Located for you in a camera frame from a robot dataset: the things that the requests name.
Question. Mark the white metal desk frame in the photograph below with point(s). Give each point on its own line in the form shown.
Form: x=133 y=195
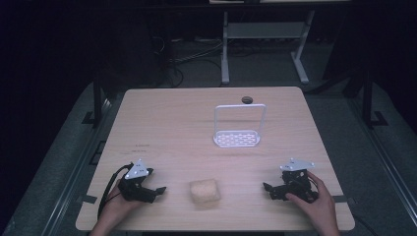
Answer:
x=225 y=49

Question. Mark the black metal stand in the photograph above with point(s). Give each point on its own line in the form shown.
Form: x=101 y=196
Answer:
x=368 y=98
x=97 y=101

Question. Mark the beige sponge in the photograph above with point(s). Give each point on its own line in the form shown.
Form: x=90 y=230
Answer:
x=205 y=190

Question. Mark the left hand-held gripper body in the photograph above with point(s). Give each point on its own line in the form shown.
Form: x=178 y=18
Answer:
x=135 y=173

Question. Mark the white slotted drain rack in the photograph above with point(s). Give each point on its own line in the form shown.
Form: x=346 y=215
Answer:
x=236 y=138

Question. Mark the dark round table grommet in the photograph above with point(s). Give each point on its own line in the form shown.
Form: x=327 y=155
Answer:
x=247 y=100

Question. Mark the person's left hand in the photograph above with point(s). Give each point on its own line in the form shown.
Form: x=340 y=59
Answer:
x=120 y=207

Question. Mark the person's right hand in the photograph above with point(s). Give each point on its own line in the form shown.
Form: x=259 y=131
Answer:
x=319 y=205

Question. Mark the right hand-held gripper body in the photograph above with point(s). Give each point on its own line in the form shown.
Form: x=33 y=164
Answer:
x=296 y=183

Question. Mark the grey tape strip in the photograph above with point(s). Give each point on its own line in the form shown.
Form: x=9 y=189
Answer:
x=343 y=198
x=88 y=198

